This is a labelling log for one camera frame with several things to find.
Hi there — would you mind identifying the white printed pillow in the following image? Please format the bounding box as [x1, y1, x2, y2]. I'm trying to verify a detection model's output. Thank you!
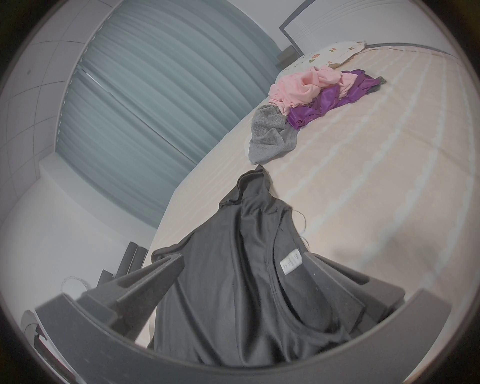
[283, 41, 366, 74]

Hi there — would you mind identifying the pink garment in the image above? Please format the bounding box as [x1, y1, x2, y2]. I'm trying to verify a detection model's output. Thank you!
[269, 67, 357, 115]

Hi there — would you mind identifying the black T-shirt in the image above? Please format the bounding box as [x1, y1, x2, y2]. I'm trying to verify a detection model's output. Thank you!
[151, 165, 366, 366]

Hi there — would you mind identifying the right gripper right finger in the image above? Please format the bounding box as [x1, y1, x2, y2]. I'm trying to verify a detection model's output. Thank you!
[302, 252, 406, 334]

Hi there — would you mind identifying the grey bedside table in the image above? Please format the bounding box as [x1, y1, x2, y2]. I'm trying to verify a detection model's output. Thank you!
[277, 45, 301, 64]

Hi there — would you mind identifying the bed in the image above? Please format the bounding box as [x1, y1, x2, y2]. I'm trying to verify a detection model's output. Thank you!
[135, 0, 479, 347]

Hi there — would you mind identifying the purple garment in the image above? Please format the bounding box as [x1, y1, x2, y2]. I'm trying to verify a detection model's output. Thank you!
[287, 69, 387, 130]

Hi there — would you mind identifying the grey garment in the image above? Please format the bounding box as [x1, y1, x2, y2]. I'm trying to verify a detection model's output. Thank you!
[248, 105, 299, 165]

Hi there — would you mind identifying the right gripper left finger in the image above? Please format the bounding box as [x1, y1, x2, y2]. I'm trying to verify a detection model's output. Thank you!
[77, 254, 185, 338]

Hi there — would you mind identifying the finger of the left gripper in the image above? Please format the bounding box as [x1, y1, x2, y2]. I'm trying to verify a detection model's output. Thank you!
[77, 254, 185, 338]

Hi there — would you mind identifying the black chest of drawers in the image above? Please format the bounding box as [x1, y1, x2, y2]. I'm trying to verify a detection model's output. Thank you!
[115, 241, 149, 280]

